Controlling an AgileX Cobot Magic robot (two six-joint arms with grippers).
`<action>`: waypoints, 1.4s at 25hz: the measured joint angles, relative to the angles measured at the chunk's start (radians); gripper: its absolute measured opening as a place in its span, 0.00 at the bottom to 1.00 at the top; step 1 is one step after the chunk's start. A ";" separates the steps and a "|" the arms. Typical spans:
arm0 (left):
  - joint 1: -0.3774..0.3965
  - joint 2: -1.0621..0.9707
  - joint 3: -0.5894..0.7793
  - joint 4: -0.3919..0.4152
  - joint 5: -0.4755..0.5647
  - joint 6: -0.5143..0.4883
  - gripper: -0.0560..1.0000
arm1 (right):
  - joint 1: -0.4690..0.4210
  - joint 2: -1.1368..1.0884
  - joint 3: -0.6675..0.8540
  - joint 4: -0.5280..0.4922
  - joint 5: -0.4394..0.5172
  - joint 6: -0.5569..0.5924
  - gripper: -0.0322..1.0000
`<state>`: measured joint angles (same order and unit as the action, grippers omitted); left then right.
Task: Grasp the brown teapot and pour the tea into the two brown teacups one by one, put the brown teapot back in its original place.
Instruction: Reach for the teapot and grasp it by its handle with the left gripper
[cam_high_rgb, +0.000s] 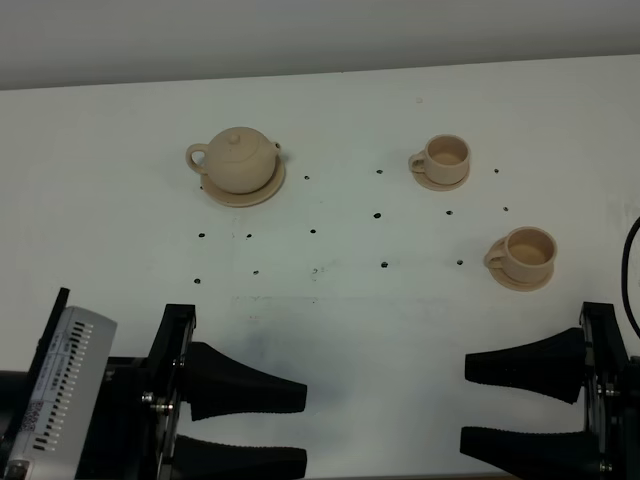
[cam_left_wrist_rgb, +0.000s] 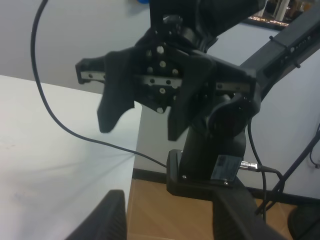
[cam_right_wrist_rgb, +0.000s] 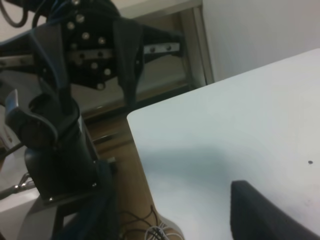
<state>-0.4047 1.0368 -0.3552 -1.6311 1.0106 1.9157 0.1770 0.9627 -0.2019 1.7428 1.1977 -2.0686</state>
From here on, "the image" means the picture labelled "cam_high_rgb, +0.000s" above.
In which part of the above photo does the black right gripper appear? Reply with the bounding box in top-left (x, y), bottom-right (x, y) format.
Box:
top-left (460, 302), bottom-right (639, 479)

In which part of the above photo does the near beige cup saucer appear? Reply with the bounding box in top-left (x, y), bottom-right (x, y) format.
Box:
top-left (489, 266), bottom-right (554, 292)

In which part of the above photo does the near beige teacup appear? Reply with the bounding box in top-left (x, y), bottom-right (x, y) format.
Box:
top-left (484, 227), bottom-right (557, 287)

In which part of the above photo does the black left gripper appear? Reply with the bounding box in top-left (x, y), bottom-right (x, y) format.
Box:
top-left (76, 304), bottom-right (307, 479)

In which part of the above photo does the beige teapot saucer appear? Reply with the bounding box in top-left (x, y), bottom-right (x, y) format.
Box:
top-left (200, 156), bottom-right (286, 208)

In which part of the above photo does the beige teacup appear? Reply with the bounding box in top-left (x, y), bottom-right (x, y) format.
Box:
top-left (408, 134), bottom-right (471, 177)
top-left (484, 227), bottom-right (557, 287)

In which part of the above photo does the black cable at right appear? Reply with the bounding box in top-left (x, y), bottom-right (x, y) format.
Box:
top-left (621, 216), bottom-right (640, 338)

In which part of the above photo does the far beige teacup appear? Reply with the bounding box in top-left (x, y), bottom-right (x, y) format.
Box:
top-left (408, 134), bottom-right (471, 177)

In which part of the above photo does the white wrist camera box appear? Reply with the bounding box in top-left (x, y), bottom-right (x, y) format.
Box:
top-left (2, 306), bottom-right (117, 479)

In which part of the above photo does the beige ceramic teapot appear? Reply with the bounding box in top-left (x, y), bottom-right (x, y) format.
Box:
top-left (185, 127), bottom-right (281, 194)

